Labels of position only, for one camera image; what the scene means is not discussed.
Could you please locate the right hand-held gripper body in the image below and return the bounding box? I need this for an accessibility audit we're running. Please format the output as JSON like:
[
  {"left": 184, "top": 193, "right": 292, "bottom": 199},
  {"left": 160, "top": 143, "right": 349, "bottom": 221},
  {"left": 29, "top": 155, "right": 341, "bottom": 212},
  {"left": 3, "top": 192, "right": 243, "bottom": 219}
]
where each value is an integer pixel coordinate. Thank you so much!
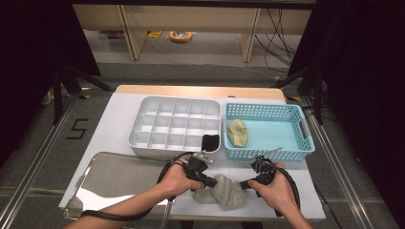
[{"left": 249, "top": 146, "right": 284, "bottom": 186}]

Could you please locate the purple packet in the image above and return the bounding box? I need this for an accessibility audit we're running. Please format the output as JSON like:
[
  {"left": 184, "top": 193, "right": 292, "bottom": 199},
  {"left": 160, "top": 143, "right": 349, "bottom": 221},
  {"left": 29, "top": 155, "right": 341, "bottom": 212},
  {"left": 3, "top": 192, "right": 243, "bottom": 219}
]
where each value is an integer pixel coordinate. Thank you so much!
[{"left": 100, "top": 30, "right": 126, "bottom": 40}]

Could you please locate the white floor cable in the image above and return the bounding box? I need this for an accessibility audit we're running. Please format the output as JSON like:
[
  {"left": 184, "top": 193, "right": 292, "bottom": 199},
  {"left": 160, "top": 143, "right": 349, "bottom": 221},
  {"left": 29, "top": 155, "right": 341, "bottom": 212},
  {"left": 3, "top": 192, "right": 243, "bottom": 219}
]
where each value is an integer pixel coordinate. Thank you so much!
[{"left": 219, "top": 63, "right": 278, "bottom": 80}]

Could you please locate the black metal stand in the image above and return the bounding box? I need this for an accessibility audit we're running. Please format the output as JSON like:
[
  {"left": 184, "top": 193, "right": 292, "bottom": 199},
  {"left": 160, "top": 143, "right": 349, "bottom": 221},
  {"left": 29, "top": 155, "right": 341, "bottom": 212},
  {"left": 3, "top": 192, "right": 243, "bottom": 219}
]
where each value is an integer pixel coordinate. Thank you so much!
[
  {"left": 271, "top": 65, "right": 326, "bottom": 126},
  {"left": 52, "top": 63, "right": 114, "bottom": 125}
]

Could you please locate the black curtain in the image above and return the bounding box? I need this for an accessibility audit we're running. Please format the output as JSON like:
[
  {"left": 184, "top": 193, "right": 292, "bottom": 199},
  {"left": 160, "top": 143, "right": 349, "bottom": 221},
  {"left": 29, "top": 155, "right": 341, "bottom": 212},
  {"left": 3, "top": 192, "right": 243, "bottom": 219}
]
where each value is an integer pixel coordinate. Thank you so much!
[
  {"left": 0, "top": 0, "right": 102, "bottom": 170},
  {"left": 288, "top": 0, "right": 405, "bottom": 229}
]

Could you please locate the beige sock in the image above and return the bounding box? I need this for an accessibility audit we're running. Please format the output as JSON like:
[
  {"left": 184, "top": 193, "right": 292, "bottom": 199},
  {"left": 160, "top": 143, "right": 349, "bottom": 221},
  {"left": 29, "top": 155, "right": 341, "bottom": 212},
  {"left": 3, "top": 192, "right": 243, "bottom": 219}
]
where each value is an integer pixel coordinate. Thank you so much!
[{"left": 226, "top": 118, "right": 248, "bottom": 148}]

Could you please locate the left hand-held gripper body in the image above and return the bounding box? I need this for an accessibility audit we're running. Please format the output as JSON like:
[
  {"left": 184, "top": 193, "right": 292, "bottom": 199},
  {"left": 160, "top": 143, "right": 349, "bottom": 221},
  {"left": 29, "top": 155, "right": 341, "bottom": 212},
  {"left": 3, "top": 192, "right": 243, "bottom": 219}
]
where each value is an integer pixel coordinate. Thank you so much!
[{"left": 181, "top": 150, "right": 214, "bottom": 180}]

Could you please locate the white compartment storage box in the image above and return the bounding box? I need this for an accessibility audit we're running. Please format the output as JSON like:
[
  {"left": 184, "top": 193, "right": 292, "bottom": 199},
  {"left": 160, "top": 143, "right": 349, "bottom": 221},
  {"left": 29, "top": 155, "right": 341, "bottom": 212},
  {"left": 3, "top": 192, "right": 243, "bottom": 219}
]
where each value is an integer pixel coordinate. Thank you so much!
[{"left": 128, "top": 95, "right": 223, "bottom": 160}]

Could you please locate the blue plastic basket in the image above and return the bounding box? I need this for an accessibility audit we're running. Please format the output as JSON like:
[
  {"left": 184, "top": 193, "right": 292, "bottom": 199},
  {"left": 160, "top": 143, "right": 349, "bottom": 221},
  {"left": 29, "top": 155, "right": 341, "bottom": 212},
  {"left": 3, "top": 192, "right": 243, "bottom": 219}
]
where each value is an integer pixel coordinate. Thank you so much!
[{"left": 223, "top": 102, "right": 316, "bottom": 161}]

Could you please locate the orange tape roll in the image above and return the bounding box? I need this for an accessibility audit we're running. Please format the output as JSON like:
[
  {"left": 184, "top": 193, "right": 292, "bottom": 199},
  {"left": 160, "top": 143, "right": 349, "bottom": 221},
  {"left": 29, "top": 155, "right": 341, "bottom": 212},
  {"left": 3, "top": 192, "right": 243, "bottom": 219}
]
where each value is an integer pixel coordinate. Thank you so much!
[{"left": 168, "top": 31, "right": 194, "bottom": 44}]

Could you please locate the grey sock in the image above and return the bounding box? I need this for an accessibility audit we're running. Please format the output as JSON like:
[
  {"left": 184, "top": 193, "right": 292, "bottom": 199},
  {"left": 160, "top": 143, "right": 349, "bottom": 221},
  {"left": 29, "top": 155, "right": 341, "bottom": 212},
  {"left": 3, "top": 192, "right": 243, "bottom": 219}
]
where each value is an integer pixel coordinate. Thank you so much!
[{"left": 192, "top": 174, "right": 249, "bottom": 211}]

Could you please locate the person's left hand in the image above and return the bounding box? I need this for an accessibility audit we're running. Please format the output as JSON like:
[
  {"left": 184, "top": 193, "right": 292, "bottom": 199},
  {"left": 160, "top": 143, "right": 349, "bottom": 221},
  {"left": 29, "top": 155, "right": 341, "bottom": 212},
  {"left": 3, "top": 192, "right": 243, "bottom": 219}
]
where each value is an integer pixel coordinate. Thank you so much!
[{"left": 155, "top": 158, "right": 205, "bottom": 198}]

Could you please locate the beige wooden desk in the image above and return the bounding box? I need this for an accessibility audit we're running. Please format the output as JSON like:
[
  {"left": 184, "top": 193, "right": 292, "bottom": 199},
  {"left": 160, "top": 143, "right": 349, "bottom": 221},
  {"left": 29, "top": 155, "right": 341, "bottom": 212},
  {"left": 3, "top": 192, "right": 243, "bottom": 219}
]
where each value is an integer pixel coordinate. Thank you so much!
[{"left": 70, "top": 3, "right": 314, "bottom": 64}]

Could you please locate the person's right hand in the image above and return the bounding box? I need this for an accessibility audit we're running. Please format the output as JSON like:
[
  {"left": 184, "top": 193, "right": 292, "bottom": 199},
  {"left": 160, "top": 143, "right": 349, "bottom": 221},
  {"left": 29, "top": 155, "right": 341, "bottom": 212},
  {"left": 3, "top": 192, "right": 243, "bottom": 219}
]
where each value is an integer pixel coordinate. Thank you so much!
[{"left": 246, "top": 162, "right": 301, "bottom": 218}]

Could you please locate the translucent grey box lid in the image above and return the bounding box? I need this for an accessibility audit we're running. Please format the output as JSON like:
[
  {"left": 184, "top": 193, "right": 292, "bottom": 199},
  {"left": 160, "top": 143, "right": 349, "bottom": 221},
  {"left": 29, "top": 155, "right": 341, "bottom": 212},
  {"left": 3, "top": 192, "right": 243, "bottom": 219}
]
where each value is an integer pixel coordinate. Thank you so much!
[{"left": 63, "top": 152, "right": 180, "bottom": 222}]

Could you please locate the right hand-held gripper cable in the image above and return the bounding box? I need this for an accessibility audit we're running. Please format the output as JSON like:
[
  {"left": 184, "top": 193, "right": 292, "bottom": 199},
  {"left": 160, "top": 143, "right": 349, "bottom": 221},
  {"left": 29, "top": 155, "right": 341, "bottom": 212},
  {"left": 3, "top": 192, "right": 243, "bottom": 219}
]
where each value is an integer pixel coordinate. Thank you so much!
[{"left": 274, "top": 165, "right": 302, "bottom": 218}]

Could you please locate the aluminium floor rail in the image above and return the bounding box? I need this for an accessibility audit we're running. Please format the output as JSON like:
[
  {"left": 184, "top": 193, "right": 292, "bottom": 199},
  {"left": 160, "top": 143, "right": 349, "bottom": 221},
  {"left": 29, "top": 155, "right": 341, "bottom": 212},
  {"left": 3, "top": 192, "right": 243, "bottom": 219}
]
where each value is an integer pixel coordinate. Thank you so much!
[
  {"left": 300, "top": 96, "right": 376, "bottom": 229},
  {"left": 0, "top": 94, "right": 80, "bottom": 229}
]

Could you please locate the black sock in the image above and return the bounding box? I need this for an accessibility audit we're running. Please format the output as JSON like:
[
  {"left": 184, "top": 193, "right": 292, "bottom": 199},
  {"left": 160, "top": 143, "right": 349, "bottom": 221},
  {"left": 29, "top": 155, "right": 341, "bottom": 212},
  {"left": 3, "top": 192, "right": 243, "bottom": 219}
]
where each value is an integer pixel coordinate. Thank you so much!
[{"left": 201, "top": 134, "right": 221, "bottom": 153}]

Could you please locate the bundle of black cables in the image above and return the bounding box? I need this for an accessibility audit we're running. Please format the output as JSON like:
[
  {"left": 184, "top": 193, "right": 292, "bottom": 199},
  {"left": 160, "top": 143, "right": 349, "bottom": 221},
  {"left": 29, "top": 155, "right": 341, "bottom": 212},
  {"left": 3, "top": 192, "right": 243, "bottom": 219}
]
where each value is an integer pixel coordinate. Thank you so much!
[{"left": 254, "top": 8, "right": 302, "bottom": 74}]

